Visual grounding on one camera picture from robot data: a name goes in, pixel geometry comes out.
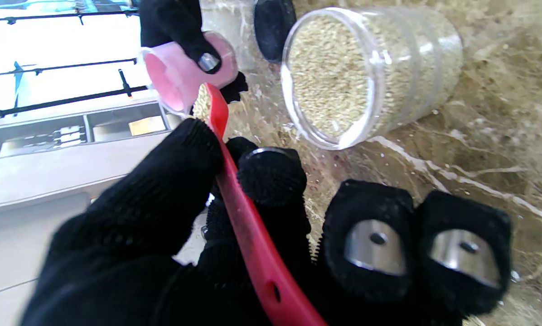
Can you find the clear jar of grain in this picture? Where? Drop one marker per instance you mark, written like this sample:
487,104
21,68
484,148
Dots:
366,77

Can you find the pink plastic measuring cup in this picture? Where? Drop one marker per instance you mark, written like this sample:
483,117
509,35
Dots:
180,77

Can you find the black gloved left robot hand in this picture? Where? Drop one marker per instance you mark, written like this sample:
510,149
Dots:
139,235

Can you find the black round jar lid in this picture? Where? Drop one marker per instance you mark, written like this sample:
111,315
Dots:
273,27

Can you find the tall wooden cabinet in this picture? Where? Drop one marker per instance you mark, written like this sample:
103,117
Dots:
49,172

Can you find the red plastic measuring spoon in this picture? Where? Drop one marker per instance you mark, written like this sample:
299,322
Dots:
253,235

